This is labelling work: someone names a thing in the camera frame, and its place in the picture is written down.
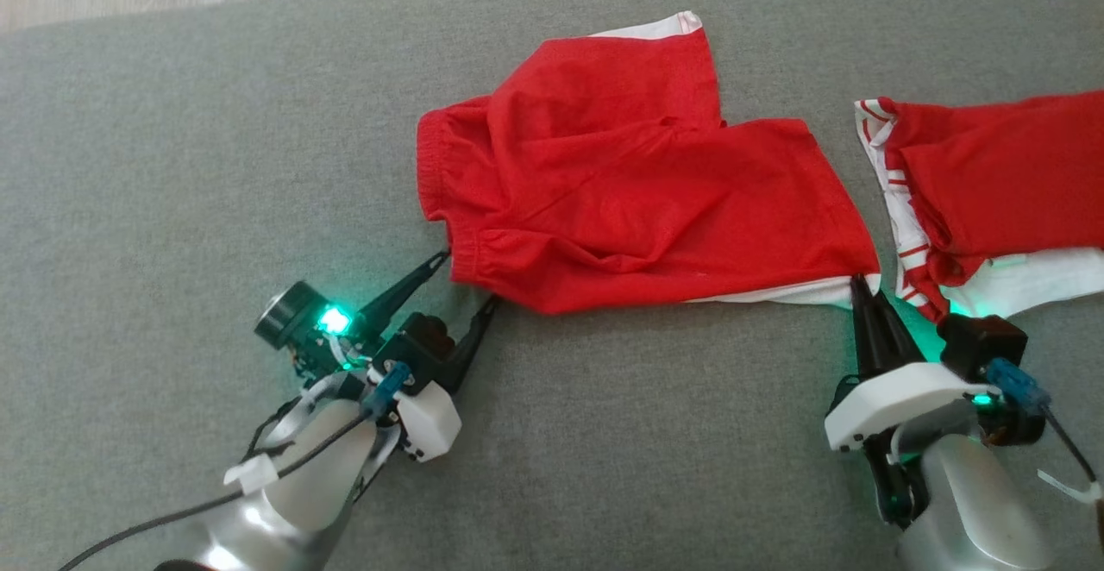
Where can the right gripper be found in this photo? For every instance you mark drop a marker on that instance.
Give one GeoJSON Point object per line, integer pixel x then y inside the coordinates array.
{"type": "Point", "coordinates": [897, 398]}

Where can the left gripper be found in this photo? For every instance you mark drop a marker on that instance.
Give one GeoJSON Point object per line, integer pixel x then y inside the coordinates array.
{"type": "Point", "coordinates": [429, 420]}

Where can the red and white jersey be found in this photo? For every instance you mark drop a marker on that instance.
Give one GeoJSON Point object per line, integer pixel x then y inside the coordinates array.
{"type": "Point", "coordinates": [1000, 183]}

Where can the red shorts with white stripe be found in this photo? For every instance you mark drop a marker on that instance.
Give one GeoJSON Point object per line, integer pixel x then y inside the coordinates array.
{"type": "Point", "coordinates": [621, 191]}

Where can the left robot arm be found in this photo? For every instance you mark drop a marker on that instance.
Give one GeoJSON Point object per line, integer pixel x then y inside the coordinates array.
{"type": "Point", "coordinates": [293, 502]}

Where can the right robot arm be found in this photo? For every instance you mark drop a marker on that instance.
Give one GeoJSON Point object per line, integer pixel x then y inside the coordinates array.
{"type": "Point", "coordinates": [975, 502]}

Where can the large grey ottoman cushion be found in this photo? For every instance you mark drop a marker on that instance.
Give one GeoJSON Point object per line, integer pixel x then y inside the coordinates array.
{"type": "Point", "coordinates": [172, 166]}

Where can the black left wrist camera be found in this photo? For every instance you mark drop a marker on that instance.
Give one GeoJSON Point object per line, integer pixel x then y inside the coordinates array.
{"type": "Point", "coordinates": [418, 347]}

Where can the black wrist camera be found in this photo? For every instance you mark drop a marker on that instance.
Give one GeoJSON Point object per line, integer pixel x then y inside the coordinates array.
{"type": "Point", "coordinates": [983, 345]}
{"type": "Point", "coordinates": [418, 347]}

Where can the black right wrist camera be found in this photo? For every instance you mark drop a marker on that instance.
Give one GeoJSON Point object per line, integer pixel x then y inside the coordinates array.
{"type": "Point", "coordinates": [983, 345]}

